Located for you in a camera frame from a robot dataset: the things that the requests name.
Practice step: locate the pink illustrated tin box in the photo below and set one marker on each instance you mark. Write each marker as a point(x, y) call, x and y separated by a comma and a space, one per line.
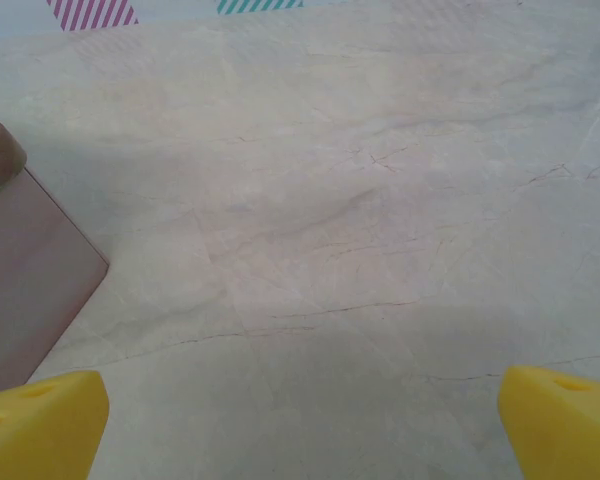
point(30, 275)

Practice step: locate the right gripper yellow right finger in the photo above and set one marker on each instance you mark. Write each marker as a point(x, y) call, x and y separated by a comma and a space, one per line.
point(565, 435)

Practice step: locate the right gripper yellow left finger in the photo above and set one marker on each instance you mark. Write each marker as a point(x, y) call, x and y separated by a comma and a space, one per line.
point(40, 430)

